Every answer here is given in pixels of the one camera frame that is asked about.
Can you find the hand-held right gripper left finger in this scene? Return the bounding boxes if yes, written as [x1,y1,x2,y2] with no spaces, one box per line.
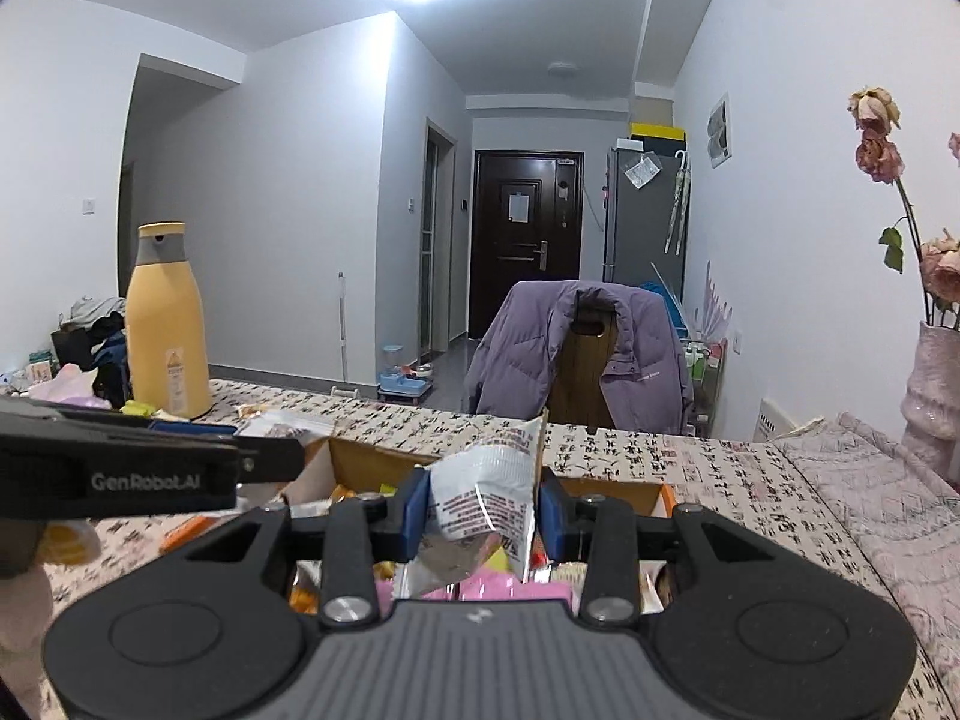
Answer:
[160,467,431,630]

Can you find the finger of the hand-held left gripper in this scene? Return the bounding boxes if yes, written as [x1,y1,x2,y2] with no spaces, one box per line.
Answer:
[225,436,306,483]
[97,412,239,438]

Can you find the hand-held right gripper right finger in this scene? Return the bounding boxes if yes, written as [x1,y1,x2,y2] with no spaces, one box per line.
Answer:
[537,467,816,629]

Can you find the white snack packet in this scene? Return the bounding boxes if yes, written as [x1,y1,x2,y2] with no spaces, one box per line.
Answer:
[415,411,550,595]

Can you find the orange cardboard box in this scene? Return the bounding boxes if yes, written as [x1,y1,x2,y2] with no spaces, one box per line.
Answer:
[280,433,681,617]

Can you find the pink snack packet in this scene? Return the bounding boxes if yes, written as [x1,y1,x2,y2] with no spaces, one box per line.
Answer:
[377,567,580,602]

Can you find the person's left forearm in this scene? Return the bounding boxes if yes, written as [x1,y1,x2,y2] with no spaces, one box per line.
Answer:
[0,562,55,720]

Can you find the clear plastic snack packet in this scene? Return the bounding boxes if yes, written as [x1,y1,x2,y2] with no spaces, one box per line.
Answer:
[238,410,336,441]

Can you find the light green snack packet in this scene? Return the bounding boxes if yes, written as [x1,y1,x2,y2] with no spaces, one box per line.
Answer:
[119,400,190,422]

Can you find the yellow thermos bottle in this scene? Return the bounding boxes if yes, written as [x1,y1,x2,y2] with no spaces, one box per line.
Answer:
[123,221,213,422]

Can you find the pile of clothes and bags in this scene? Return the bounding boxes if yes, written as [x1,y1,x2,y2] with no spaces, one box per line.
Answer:
[49,295,130,411]

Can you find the blue pet feeder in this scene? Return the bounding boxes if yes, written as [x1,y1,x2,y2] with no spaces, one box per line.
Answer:
[377,344,437,400]

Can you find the orange snack packet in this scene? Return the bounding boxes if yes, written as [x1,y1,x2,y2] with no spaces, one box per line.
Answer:
[288,565,325,617]

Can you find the wooden chair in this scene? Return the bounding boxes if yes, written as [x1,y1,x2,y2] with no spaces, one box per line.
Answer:
[550,298,625,430]

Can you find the purple padded jacket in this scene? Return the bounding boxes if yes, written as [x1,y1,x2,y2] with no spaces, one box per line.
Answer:
[463,279,696,437]

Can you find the storage rack with bottles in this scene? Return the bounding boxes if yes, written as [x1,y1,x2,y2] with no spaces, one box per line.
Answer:
[677,336,730,437]

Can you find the grey interior door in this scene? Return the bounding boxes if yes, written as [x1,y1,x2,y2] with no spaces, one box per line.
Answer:
[420,117,458,362]

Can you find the dark brown door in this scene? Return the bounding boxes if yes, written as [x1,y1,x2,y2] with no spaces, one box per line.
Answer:
[472,149,584,344]

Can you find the grey refrigerator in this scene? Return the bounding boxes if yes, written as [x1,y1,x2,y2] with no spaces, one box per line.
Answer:
[602,145,689,291]

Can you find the pink patterned blanket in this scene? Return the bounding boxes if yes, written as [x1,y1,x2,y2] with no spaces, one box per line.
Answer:
[778,411,960,720]

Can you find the white folded umbrella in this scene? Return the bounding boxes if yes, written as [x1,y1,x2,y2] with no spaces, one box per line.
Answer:
[663,149,692,257]

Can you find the pink ceramic vase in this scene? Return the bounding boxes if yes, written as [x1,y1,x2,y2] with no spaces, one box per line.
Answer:
[898,320,960,482]

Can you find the dried pink roses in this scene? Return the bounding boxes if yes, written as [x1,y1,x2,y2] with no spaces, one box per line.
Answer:
[847,85,960,332]

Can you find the wall poster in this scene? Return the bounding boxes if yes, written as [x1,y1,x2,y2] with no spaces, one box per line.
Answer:
[707,93,734,171]

